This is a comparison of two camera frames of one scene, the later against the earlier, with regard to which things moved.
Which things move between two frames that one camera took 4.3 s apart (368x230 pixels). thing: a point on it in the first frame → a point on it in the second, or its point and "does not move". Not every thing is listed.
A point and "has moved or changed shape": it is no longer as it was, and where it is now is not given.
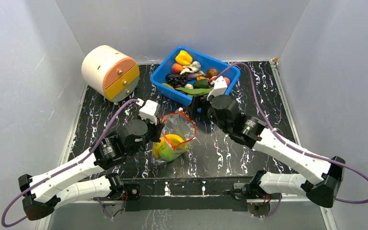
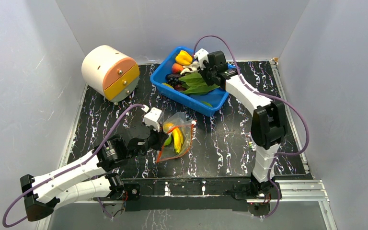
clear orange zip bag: [178, 131] has moved or changed shape
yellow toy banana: [171, 141] has moved or changed shape
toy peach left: [177, 67] does not move
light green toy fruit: [167, 154] → [168, 140]
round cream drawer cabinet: [111, 73] does not move
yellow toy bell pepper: [184, 58] does not move
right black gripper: [200, 105] → [205, 75]
